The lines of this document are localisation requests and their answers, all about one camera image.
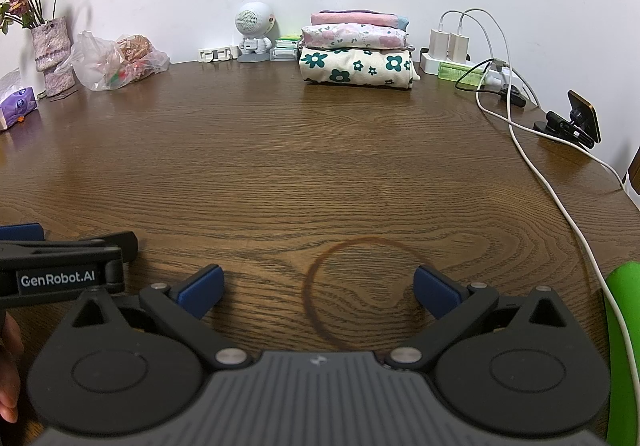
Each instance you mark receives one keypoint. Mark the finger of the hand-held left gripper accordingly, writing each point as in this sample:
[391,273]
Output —
[20,230]
[112,245]

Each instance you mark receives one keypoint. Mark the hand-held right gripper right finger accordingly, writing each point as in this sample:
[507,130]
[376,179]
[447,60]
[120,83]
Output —
[436,292]

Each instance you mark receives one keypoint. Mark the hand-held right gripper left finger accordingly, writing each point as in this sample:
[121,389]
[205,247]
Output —
[202,292]

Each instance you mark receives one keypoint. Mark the person's left hand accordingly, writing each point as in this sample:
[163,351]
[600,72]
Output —
[9,366]

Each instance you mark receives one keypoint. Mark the purple tissue pack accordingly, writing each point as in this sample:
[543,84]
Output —
[17,102]

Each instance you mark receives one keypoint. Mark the pink speckled vase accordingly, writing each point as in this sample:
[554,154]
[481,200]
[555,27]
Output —
[50,54]

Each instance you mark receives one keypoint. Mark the clear plastic bag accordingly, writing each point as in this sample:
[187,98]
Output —
[92,64]

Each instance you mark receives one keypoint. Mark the bright green plastic object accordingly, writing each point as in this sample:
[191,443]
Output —
[625,326]

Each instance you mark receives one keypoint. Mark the brown bread loaf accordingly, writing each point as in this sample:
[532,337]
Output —
[134,46]

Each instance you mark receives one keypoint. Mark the black clamp phone holder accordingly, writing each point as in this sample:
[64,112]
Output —
[562,126]

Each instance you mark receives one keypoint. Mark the white plastic holder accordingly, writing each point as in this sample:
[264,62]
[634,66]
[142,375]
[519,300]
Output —
[217,54]

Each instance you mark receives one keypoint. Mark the clear green case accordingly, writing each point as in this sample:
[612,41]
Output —
[456,74]

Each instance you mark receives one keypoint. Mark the white power strip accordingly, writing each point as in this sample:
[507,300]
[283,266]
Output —
[429,64]

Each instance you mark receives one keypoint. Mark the black phone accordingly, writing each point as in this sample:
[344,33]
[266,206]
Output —
[586,116]

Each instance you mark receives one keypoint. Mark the folded cream green-flower cloth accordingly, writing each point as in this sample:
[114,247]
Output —
[350,67]

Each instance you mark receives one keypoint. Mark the white charger plug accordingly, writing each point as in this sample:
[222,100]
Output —
[458,47]
[438,45]

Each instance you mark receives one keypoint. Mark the white astronaut speaker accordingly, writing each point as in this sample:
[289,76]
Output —
[252,20]

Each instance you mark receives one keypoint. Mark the folded pink floral cloth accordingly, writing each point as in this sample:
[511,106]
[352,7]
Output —
[350,37]

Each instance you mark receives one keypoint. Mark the folded pink towel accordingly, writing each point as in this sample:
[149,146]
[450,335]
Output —
[350,18]

